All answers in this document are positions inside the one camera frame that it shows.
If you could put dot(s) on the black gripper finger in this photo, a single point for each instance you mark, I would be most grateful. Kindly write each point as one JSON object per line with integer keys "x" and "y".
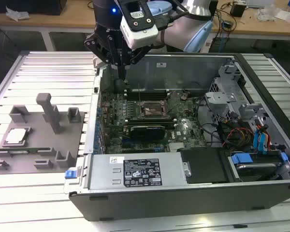
{"x": 137, "y": 56}
{"x": 96, "y": 46}

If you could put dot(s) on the thin metal locking lever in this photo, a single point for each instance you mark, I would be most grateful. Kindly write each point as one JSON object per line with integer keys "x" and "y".
{"x": 140, "y": 94}

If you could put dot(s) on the silver CPU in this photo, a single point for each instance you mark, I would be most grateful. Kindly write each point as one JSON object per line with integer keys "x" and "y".
{"x": 17, "y": 136}

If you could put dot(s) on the CPU socket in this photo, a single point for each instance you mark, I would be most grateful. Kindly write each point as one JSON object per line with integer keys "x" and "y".
{"x": 152, "y": 108}

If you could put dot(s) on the black cylinder part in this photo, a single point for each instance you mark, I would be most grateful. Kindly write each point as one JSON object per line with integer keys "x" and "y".
{"x": 119, "y": 85}

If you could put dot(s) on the black RAM slot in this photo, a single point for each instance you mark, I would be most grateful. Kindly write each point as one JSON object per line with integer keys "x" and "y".
{"x": 154, "y": 91}
{"x": 135, "y": 119}
{"x": 154, "y": 96}

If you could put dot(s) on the light wooden desk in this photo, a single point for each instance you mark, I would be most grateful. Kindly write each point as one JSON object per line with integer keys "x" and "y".
{"x": 50, "y": 21}

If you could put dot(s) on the coin battery in holder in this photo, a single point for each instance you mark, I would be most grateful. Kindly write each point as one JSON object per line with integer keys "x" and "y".
{"x": 183, "y": 97}

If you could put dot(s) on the large black box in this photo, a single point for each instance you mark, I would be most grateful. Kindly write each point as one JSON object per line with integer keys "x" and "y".
{"x": 38, "y": 6}

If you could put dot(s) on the black graphics card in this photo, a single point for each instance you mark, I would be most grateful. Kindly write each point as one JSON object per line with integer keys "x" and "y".
{"x": 147, "y": 133}

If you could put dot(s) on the crumpled white paper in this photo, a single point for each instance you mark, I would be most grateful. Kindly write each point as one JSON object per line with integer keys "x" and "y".
{"x": 17, "y": 13}

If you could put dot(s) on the metal disk bay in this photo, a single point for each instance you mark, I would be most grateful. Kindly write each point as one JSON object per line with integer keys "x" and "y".
{"x": 217, "y": 97}

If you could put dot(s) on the black tower box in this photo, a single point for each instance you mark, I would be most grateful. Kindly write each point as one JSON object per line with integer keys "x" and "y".
{"x": 214, "y": 7}

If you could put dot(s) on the green motherboard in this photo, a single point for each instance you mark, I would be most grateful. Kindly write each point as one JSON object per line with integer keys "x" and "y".
{"x": 191, "y": 135}

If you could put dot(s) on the small electronic module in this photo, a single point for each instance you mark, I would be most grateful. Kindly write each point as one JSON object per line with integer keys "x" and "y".
{"x": 228, "y": 24}

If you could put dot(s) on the silver chipset heat sink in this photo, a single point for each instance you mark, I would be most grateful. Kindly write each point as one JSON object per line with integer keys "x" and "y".
{"x": 176, "y": 147}

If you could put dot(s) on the small black cube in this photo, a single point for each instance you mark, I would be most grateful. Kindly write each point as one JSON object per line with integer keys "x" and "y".
{"x": 238, "y": 10}

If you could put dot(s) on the grey parts rack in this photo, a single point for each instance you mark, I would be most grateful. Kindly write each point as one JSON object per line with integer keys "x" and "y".
{"x": 38, "y": 145}

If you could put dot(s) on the silver power supply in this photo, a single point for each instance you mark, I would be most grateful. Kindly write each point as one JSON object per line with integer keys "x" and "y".
{"x": 101, "y": 174}

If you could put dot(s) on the black plastic shroud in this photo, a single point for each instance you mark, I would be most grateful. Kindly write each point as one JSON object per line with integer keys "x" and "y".
{"x": 203, "y": 166}

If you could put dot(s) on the blue case latch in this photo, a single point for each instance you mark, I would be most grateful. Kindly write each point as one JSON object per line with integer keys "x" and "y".
{"x": 70, "y": 174}

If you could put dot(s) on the grey flat device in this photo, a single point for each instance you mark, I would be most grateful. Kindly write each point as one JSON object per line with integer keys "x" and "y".
{"x": 258, "y": 2}

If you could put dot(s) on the clear plastic bag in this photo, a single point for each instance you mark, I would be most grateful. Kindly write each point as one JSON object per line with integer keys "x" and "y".
{"x": 265, "y": 13}

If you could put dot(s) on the hard disk in blue carrier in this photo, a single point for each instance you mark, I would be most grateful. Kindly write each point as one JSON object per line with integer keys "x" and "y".
{"x": 241, "y": 158}

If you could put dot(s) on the black PC case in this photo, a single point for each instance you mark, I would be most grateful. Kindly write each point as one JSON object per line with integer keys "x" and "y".
{"x": 159, "y": 205}

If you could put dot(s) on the white open box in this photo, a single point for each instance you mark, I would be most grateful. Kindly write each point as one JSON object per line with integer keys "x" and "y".
{"x": 284, "y": 15}

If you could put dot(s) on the white camera on black mount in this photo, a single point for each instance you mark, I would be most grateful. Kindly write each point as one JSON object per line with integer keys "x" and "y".
{"x": 140, "y": 38}

